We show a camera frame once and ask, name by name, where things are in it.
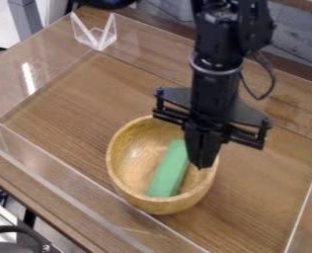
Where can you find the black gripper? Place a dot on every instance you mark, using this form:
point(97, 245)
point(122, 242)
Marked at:
point(210, 111)

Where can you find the green rectangular stick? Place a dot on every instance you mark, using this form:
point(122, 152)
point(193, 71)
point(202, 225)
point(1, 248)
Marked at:
point(170, 171)

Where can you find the brown wooden bowl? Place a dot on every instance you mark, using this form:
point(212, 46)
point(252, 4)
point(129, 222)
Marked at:
point(134, 154)

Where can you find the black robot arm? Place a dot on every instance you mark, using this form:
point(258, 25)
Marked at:
point(233, 29)

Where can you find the black device at corner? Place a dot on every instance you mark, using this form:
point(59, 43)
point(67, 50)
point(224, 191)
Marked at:
point(22, 240)

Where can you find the clear acrylic corner bracket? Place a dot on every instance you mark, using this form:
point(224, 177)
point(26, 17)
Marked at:
point(95, 38)

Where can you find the clear acrylic front wall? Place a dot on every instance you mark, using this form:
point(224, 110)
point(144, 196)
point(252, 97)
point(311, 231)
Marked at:
point(81, 208)

